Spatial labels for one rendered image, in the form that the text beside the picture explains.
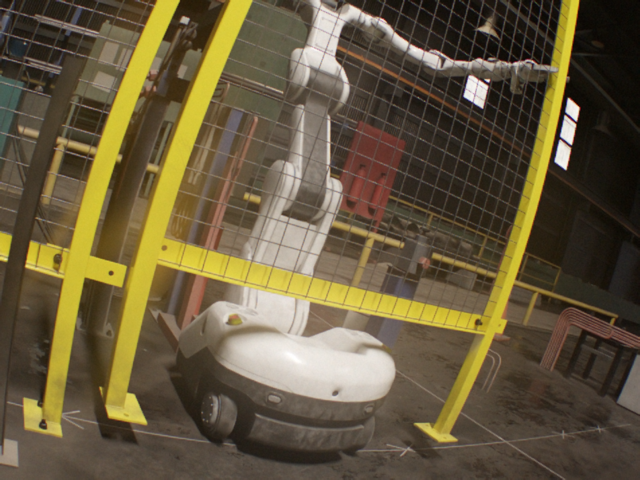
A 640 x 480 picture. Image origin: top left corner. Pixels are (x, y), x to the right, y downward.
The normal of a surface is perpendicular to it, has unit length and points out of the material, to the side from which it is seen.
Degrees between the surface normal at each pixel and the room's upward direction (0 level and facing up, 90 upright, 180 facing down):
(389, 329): 90
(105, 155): 90
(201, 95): 90
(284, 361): 59
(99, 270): 90
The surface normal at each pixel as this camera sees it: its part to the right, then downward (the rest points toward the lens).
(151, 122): 0.44, 0.22
